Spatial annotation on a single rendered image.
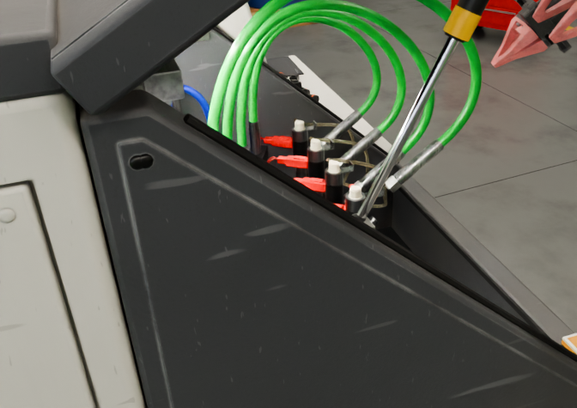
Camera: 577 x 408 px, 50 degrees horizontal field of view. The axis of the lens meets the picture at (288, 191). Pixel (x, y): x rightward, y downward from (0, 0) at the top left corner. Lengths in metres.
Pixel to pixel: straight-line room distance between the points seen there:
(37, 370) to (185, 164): 0.18
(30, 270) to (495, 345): 0.40
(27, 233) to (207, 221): 0.11
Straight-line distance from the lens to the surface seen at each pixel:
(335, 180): 0.93
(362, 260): 0.46
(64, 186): 0.38
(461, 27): 0.44
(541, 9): 0.89
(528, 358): 0.64
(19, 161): 0.37
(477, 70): 0.87
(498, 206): 3.05
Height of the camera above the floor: 1.59
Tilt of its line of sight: 31 degrees down
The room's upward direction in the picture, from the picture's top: 3 degrees counter-clockwise
